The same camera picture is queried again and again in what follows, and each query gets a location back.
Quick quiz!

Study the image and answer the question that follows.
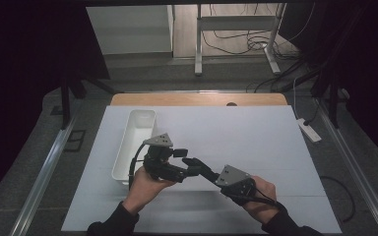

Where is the black cable loop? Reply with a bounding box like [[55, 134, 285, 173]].
[[319, 175, 356, 224]]

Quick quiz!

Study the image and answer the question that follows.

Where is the white cabinet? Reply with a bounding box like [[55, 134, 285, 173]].
[[85, 4, 174, 56]]

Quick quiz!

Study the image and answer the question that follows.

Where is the person's right hand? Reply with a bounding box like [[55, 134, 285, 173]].
[[241, 175, 282, 225]]

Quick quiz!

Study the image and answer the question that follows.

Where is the white desk frame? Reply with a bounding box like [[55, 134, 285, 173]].
[[194, 2, 287, 78]]

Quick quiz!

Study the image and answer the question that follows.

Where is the white board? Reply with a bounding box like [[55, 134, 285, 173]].
[[60, 104, 343, 235]]

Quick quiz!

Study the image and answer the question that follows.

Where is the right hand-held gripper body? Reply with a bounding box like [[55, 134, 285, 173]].
[[215, 164, 258, 207]]

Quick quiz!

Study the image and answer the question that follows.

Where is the aluminium rail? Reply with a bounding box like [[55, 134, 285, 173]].
[[314, 97, 378, 236], [8, 117, 77, 236]]

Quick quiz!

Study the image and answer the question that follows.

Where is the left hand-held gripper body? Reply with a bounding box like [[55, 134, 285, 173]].
[[142, 132, 185, 184]]

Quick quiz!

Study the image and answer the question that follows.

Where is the white plastic storage bin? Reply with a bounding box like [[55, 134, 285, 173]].
[[110, 108, 158, 187]]

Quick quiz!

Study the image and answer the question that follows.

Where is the wooden table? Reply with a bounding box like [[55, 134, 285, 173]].
[[109, 92, 289, 107]]

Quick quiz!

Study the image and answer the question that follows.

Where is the black stand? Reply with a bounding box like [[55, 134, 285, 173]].
[[58, 69, 121, 131], [309, 63, 351, 130]]

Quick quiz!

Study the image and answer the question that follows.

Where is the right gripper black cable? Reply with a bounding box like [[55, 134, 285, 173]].
[[227, 187, 284, 208]]

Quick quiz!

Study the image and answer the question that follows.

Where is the dark curtain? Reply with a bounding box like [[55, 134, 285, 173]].
[[0, 0, 110, 210], [279, 0, 378, 163]]

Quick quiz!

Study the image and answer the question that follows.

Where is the black smartphone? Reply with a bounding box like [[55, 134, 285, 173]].
[[181, 156, 213, 180]]

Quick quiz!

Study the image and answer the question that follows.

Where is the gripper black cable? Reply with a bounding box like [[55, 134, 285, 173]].
[[128, 143, 147, 192], [227, 187, 284, 208]]

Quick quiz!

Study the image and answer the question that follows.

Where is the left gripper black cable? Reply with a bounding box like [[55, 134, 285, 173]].
[[128, 143, 147, 192]]

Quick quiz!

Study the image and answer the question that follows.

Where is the black plug cable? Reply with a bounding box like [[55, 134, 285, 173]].
[[302, 103, 321, 127]]

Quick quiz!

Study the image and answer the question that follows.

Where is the tangle of black cables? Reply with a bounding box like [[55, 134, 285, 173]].
[[200, 2, 309, 93]]

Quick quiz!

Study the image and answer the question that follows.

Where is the white power strip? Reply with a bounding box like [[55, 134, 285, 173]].
[[296, 117, 323, 144]]

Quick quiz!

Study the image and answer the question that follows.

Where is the person's left hand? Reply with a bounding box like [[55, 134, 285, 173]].
[[122, 165, 177, 216]]

